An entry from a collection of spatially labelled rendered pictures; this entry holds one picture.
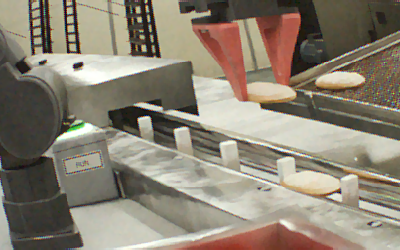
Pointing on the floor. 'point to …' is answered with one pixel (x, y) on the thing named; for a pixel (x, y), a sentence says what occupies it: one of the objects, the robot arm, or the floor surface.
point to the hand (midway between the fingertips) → (262, 87)
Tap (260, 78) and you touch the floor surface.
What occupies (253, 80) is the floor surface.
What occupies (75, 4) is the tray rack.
